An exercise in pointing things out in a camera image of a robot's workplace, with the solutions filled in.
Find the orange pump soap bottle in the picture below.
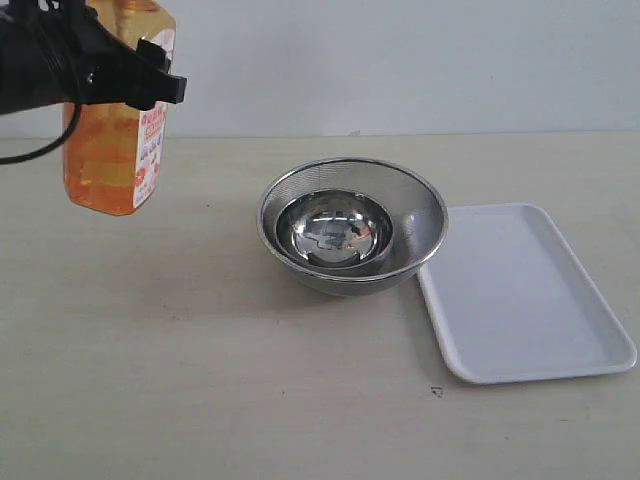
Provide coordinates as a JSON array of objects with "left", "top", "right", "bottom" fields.
[{"left": 62, "top": 0, "right": 176, "bottom": 216}]

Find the white rectangular plastic tray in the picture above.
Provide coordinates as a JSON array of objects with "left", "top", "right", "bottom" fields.
[{"left": 418, "top": 203, "right": 637, "bottom": 385}]

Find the steel mesh colander basket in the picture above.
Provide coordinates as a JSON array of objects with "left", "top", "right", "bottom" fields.
[{"left": 256, "top": 157, "right": 449, "bottom": 297}]

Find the small stainless steel bowl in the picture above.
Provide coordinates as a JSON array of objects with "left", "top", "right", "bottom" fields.
[{"left": 275, "top": 189, "right": 395, "bottom": 275}]

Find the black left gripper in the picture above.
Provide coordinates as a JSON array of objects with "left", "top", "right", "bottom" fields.
[{"left": 29, "top": 1, "right": 187, "bottom": 109}]

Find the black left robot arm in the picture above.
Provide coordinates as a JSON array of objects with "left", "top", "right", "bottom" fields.
[{"left": 1, "top": 1, "right": 187, "bottom": 115}]

